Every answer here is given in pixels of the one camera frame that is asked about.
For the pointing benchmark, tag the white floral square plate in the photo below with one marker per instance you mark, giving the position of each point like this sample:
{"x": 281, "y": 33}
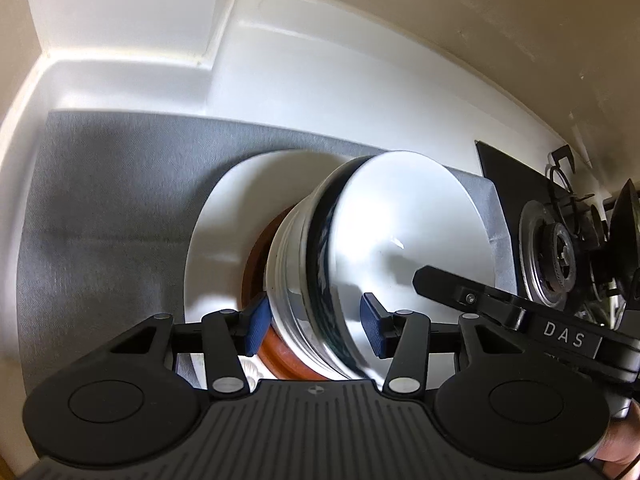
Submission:
{"x": 220, "y": 240}

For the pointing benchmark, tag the person's right hand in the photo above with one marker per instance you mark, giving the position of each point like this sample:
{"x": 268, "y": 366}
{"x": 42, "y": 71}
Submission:
{"x": 622, "y": 440}

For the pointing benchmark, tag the white bowl with blue band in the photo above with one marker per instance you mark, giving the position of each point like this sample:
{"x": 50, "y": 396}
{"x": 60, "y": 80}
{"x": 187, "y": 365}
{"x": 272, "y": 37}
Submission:
{"x": 415, "y": 220}

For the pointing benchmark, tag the black pan support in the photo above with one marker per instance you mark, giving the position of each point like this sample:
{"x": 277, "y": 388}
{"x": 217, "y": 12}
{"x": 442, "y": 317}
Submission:
{"x": 565, "y": 172}

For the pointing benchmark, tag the brown round plate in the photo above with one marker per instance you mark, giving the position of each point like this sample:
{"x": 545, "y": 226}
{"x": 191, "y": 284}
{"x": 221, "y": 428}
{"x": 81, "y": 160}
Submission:
{"x": 255, "y": 272}

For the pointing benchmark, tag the grey dish mat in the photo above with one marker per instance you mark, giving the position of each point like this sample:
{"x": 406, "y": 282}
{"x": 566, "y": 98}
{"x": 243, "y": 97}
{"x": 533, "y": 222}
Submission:
{"x": 115, "y": 200}

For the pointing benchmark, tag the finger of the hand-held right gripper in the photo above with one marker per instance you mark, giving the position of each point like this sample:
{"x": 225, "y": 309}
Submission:
{"x": 465, "y": 298}

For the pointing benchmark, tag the steel stove burner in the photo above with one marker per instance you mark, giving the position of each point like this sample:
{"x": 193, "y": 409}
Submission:
{"x": 547, "y": 255}

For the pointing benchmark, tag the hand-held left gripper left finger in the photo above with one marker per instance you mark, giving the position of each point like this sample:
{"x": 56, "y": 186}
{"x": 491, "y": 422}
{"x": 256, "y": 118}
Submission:
{"x": 257, "y": 326}

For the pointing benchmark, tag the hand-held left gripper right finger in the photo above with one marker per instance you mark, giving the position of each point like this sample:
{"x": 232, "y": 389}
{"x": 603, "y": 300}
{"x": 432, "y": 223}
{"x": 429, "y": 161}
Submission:
{"x": 372, "y": 323}

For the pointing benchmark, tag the black gas stove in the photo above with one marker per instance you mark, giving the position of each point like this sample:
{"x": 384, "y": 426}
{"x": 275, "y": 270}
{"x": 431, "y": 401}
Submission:
{"x": 500, "y": 172}

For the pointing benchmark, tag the cream ribbed bowl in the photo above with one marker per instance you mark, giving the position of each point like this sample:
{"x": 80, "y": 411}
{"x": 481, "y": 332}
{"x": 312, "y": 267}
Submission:
{"x": 287, "y": 270}

